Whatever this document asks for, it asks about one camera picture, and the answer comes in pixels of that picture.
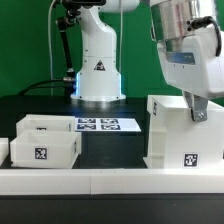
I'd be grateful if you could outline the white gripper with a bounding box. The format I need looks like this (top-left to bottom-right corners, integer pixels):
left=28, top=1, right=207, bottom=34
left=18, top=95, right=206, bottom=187
left=157, top=26, right=224, bottom=122

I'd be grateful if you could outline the white drawer cabinet frame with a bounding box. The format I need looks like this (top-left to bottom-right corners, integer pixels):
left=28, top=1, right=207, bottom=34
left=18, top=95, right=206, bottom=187
left=144, top=95, right=224, bottom=169

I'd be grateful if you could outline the white drawer box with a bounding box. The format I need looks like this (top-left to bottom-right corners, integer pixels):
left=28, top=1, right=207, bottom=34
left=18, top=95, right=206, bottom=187
left=10, top=130, right=82, bottom=169
left=16, top=114, right=75, bottom=134

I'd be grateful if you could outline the white front drawer box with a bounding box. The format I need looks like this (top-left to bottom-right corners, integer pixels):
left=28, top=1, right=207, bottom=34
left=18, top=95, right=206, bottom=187
left=10, top=130, right=82, bottom=169

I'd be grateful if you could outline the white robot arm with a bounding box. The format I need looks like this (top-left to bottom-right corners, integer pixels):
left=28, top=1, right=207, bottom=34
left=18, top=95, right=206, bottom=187
left=62, top=0, right=224, bottom=122

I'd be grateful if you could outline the white marker tag sheet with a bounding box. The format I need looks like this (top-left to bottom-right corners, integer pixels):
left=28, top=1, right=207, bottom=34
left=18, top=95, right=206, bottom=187
left=75, top=118, right=141, bottom=132

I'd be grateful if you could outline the white left border block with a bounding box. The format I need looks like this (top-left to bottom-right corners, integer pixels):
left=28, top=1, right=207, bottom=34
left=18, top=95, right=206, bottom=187
left=0, top=138, right=9, bottom=166

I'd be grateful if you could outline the white front border rail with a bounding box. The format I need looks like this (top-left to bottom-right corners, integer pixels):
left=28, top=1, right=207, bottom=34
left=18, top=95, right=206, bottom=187
left=0, top=169, right=224, bottom=195

